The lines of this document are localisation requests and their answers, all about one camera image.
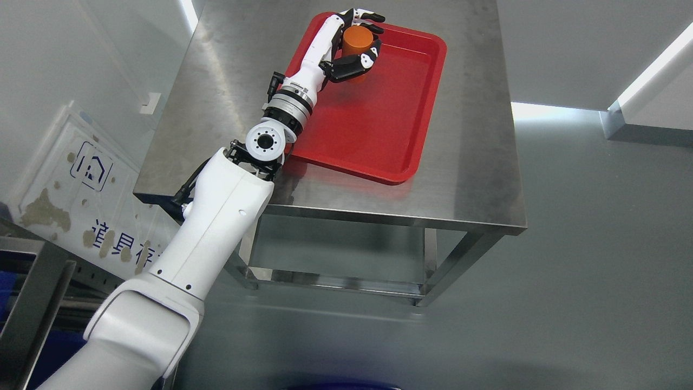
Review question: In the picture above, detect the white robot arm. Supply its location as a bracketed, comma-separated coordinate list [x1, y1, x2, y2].
[40, 119, 290, 389]

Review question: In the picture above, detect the white floor sign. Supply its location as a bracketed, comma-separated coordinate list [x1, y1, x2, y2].
[10, 103, 179, 280]

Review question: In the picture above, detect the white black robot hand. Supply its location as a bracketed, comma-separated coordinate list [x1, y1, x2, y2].
[282, 8, 386, 106]

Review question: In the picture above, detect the orange cylindrical capacitor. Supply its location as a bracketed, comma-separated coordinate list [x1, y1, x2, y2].
[340, 25, 374, 59]

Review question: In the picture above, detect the red plastic tray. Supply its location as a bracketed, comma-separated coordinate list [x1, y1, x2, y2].
[285, 24, 447, 185]

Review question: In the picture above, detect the stainless steel table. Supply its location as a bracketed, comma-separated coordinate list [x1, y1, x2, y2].
[134, 1, 527, 306]

